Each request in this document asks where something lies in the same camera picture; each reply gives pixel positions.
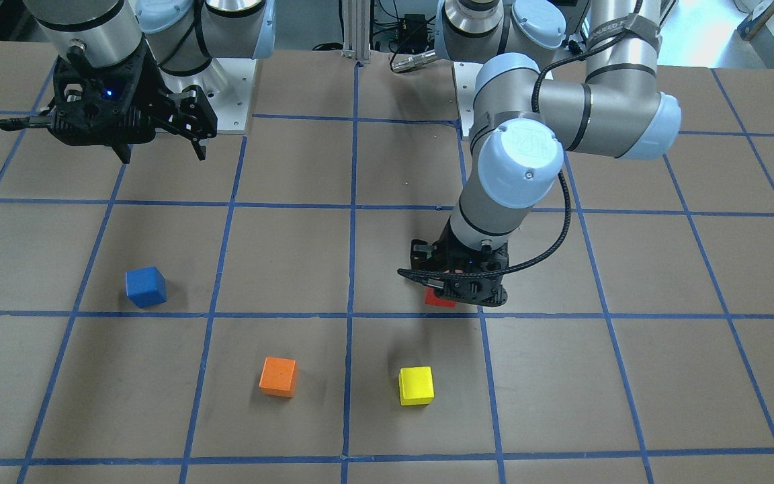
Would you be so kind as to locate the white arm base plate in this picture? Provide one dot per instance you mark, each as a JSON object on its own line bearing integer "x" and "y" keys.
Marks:
{"x": 229, "y": 84}

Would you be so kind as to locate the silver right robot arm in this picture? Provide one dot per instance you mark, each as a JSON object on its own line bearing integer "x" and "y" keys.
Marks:
{"x": 183, "y": 36}

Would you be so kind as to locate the orange wooden block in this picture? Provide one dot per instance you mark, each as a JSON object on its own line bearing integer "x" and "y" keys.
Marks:
{"x": 279, "y": 377}

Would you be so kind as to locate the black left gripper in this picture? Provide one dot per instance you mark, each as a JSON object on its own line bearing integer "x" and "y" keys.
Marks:
{"x": 420, "y": 251}

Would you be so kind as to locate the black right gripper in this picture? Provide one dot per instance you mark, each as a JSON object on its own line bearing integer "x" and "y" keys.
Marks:
{"x": 150, "y": 86}

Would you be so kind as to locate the red wooden block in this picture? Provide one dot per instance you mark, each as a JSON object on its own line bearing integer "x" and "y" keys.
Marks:
{"x": 431, "y": 299}

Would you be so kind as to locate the aluminium frame post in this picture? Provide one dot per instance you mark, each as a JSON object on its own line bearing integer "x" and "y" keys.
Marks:
{"x": 356, "y": 27}

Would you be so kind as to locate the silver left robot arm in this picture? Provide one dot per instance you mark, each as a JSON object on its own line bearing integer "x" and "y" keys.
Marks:
{"x": 529, "y": 111}

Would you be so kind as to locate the yellow wooden block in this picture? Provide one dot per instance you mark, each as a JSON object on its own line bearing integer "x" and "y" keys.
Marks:
{"x": 415, "y": 385}

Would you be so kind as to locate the blue wooden block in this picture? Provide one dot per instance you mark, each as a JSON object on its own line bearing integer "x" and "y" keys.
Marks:
{"x": 146, "y": 287}

